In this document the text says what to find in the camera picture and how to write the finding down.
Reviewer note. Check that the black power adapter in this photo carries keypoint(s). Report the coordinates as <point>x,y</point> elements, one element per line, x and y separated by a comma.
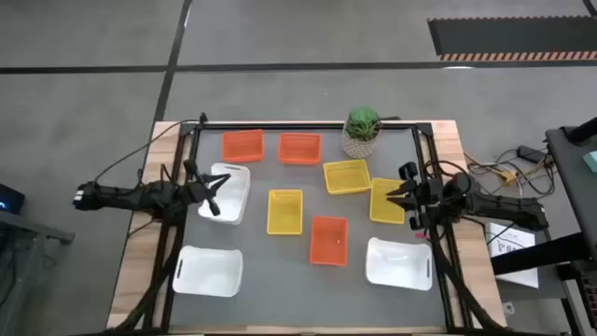
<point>531,153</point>

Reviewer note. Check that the printed white paper sheet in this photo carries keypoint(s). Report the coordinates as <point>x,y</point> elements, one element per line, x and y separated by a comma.
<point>501,233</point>

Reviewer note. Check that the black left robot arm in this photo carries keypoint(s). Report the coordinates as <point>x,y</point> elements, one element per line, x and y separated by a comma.
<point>121,198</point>

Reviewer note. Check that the black hazard-striped floor mat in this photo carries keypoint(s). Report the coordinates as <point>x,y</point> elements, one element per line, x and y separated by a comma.
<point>513,37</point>

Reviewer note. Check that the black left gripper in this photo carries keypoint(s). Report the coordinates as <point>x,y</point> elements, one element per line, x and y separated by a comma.
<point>191,193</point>

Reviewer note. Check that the black device with blue light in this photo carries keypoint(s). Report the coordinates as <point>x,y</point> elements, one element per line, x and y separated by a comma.
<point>11,198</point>

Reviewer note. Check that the green plant in patterned pot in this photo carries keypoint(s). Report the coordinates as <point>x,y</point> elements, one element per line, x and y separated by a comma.
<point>359,144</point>

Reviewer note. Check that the pink tag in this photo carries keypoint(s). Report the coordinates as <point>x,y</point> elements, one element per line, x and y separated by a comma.
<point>421,235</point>

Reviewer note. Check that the yellow slotted plastic basket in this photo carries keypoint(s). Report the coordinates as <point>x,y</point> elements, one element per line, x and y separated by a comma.
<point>380,215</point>
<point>346,177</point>
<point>285,212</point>

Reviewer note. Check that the white plastic storage bin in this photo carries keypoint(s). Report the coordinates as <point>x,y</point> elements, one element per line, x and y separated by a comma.
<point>233,203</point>
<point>207,273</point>
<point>396,263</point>

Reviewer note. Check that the black aluminium table frame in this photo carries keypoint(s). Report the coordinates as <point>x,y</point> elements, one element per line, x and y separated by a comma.
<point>303,125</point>

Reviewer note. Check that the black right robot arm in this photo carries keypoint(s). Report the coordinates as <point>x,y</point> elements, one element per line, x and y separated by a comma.
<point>494,205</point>

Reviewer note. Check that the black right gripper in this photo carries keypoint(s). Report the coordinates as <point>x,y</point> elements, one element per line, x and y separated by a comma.
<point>429,198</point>

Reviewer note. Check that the black side desk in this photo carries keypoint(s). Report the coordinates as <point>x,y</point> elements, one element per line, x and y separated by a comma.
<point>573,186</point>

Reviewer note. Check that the teal box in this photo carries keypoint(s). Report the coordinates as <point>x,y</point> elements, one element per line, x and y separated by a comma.
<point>591,161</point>

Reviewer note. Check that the orange slotted plastic basket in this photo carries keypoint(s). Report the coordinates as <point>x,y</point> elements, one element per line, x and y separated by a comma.
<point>242,146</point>
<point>329,240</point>
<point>299,148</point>

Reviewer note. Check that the grey metal stand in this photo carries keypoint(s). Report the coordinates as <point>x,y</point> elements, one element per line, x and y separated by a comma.
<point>28,228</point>

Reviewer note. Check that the black desk base beam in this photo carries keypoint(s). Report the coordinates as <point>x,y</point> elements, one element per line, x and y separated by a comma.
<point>550,252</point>

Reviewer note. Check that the grey table mat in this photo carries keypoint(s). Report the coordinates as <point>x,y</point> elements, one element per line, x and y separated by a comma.
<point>280,291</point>

